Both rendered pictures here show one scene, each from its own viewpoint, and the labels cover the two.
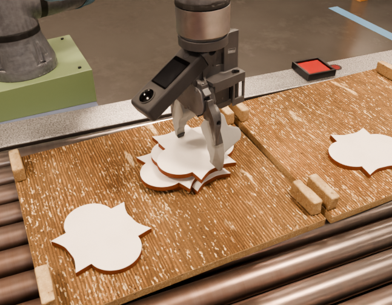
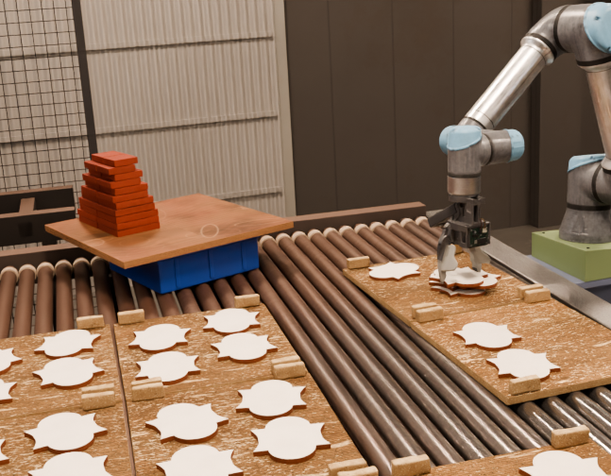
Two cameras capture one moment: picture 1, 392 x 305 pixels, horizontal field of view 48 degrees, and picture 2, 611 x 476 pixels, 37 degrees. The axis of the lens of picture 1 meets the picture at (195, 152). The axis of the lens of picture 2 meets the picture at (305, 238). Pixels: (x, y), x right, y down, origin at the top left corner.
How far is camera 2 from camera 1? 217 cm
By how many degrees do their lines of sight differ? 86
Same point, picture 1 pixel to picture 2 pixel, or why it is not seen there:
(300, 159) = (474, 317)
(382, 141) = (500, 340)
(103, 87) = not seen: outside the picture
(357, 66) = not seen: outside the picture
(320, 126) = (526, 327)
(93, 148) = not seen: hidden behind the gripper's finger
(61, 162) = (461, 260)
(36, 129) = (508, 257)
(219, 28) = (450, 188)
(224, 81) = (455, 225)
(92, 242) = (387, 268)
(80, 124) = (519, 266)
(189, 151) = (458, 273)
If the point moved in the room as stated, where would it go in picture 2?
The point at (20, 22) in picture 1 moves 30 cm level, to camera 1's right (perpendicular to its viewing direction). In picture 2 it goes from (575, 196) to (597, 226)
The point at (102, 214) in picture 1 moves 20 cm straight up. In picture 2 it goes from (409, 268) to (407, 192)
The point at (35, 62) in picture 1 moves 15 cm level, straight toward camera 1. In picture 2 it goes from (571, 229) to (520, 235)
